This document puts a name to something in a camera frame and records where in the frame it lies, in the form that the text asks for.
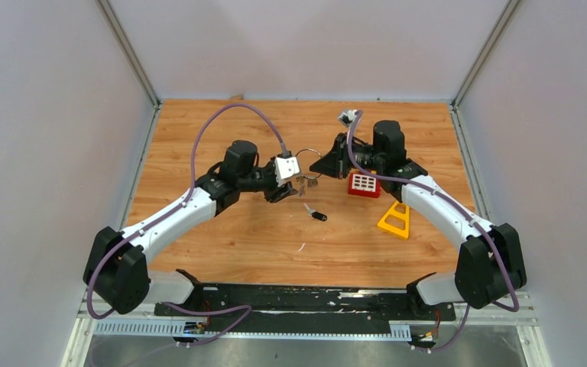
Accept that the red white toy block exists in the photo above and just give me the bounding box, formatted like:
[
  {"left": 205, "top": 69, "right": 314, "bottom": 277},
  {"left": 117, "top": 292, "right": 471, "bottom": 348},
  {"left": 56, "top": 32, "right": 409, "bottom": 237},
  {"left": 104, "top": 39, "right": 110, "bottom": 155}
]
[{"left": 347, "top": 172, "right": 381, "bottom": 198}]

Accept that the purple cable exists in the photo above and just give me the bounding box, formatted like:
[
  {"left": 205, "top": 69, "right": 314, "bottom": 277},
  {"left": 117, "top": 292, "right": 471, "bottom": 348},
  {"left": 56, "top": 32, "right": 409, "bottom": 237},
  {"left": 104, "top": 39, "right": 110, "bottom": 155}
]
[
  {"left": 86, "top": 103, "right": 293, "bottom": 367},
  {"left": 347, "top": 110, "right": 521, "bottom": 354}
]

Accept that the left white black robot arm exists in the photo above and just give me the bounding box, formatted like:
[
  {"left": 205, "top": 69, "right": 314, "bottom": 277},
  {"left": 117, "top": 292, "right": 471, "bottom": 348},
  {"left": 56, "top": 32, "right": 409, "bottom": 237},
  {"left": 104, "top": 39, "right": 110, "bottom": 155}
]
[{"left": 83, "top": 140, "right": 300, "bottom": 319}]

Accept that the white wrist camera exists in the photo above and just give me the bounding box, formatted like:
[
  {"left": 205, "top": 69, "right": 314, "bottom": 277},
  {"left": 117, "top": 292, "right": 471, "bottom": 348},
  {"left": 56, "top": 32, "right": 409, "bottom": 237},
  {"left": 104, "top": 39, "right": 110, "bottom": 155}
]
[
  {"left": 337, "top": 109, "right": 361, "bottom": 128},
  {"left": 274, "top": 156, "right": 301, "bottom": 187}
]

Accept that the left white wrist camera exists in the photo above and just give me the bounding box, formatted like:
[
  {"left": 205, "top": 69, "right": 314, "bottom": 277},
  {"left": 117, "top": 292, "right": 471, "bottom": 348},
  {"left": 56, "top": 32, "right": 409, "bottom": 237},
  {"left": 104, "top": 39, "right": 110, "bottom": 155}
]
[{"left": 274, "top": 156, "right": 301, "bottom": 187}]

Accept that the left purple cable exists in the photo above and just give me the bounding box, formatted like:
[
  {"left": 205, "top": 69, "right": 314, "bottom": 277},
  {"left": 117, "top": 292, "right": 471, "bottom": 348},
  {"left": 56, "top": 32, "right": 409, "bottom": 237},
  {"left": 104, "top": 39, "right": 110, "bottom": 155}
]
[{"left": 86, "top": 103, "right": 293, "bottom": 367}]

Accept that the yellow triangular toy piece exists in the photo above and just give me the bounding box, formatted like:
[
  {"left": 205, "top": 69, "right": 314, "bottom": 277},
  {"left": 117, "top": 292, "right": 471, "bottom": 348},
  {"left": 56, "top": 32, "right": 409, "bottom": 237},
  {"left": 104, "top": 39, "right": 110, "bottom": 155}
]
[{"left": 377, "top": 202, "right": 410, "bottom": 240}]

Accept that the black head silver key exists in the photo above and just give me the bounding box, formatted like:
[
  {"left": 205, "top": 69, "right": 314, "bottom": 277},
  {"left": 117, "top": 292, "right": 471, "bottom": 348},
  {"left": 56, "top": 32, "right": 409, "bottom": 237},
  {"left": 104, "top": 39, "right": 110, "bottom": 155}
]
[{"left": 304, "top": 203, "right": 327, "bottom": 222}]

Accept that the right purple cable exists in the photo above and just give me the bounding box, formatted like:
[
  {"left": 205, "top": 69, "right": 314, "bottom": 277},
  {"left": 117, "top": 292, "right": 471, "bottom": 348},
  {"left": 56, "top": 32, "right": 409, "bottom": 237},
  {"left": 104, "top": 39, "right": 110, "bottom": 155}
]
[{"left": 347, "top": 110, "right": 521, "bottom": 354}]

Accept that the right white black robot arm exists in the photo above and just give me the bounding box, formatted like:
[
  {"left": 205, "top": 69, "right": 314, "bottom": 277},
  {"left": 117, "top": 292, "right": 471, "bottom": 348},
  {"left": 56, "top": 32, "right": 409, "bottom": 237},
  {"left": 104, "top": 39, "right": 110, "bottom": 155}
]
[{"left": 310, "top": 120, "right": 527, "bottom": 320}]

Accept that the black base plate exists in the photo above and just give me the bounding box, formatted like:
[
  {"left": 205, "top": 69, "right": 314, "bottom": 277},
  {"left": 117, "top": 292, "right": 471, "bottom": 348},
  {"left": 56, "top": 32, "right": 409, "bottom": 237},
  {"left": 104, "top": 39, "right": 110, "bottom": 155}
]
[{"left": 181, "top": 283, "right": 456, "bottom": 334}]

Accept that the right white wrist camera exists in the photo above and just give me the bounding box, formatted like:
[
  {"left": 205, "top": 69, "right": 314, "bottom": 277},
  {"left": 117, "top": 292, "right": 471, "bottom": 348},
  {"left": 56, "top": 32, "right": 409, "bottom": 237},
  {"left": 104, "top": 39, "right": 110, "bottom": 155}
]
[{"left": 337, "top": 109, "right": 361, "bottom": 128}]

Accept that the white slotted cable duct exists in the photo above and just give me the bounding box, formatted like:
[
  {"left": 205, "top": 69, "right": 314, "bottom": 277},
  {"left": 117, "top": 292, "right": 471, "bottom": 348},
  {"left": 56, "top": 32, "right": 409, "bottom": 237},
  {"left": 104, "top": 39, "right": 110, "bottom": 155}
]
[{"left": 92, "top": 320, "right": 412, "bottom": 342}]

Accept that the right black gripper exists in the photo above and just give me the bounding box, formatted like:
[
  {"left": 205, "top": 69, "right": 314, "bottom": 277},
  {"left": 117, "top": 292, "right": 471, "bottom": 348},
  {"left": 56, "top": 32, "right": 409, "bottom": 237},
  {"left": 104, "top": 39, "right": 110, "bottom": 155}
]
[{"left": 310, "top": 132, "right": 384, "bottom": 180}]

